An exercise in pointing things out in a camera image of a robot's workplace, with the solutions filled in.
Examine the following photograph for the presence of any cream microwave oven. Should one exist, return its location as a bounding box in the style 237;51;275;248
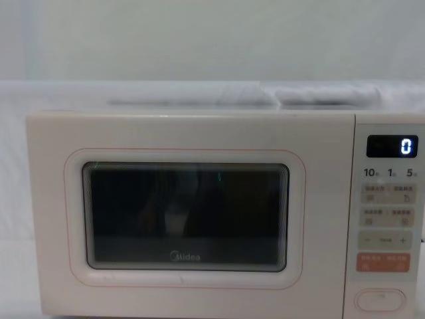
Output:
25;86;425;319

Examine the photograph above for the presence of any oven control panel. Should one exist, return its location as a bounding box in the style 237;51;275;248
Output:
344;114;425;319

